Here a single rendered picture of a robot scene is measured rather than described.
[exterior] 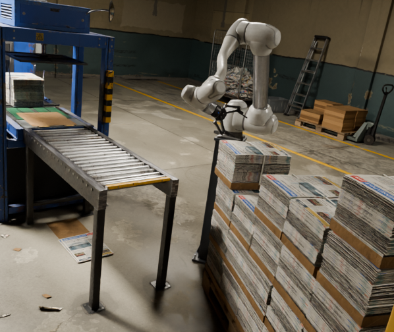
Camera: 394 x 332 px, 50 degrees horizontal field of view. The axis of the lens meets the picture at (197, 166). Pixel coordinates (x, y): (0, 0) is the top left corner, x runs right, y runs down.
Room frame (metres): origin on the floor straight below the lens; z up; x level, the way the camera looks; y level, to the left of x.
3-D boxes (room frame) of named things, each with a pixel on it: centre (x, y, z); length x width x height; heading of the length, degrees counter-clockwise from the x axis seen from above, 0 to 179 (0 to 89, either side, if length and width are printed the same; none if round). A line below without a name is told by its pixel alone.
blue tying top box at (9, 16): (3.60, 1.41, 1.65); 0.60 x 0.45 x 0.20; 131
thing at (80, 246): (2.86, 0.76, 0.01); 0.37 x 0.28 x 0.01; 41
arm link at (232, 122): (2.96, -0.23, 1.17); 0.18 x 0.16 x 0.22; 62
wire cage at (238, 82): (10.67, -0.65, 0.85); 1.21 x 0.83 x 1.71; 41
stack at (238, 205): (2.09, -0.52, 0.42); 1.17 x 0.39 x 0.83; 19
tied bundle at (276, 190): (1.98, -0.56, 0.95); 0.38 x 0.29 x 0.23; 111
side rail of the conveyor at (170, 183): (2.99, 0.55, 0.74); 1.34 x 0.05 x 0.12; 41
